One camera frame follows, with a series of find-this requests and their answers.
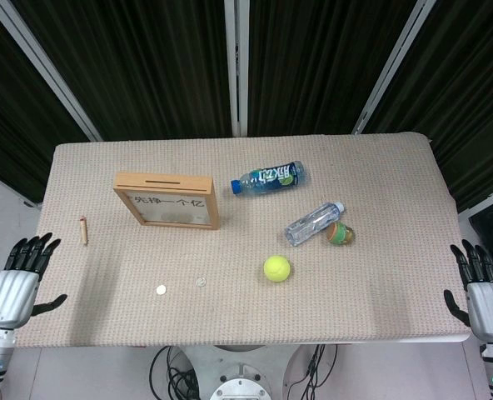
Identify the black pleated curtain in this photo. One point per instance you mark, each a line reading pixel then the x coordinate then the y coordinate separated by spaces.
pixel 13 104
pixel 313 62
pixel 146 62
pixel 471 83

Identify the yellow tennis ball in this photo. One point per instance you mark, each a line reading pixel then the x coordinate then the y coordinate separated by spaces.
pixel 277 268

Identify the blue label drink bottle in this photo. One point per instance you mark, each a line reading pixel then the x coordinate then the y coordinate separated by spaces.
pixel 271 177

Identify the clear plastic water bottle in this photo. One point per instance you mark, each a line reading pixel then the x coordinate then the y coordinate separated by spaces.
pixel 309 225

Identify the beige woven table cloth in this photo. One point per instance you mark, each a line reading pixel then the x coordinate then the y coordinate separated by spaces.
pixel 230 312

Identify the green orange toy cup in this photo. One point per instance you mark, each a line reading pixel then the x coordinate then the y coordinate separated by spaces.
pixel 340 235

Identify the white frame post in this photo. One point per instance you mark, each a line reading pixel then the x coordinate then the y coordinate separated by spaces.
pixel 236 62
pixel 46 71
pixel 396 62

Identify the small wooden stick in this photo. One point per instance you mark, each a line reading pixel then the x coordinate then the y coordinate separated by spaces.
pixel 83 231

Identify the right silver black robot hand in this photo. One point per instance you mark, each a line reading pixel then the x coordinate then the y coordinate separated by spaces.
pixel 490 308

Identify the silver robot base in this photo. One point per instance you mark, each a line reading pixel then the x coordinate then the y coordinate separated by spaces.
pixel 238 375

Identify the patterned silver coin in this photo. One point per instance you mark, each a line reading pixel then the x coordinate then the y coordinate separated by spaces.
pixel 200 282

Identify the plain silver coin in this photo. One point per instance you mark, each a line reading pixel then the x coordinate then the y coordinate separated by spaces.
pixel 160 289

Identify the wooden coin box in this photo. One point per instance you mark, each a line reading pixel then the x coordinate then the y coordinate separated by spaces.
pixel 167 183

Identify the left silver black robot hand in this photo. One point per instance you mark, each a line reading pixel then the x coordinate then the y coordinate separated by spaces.
pixel 11 296

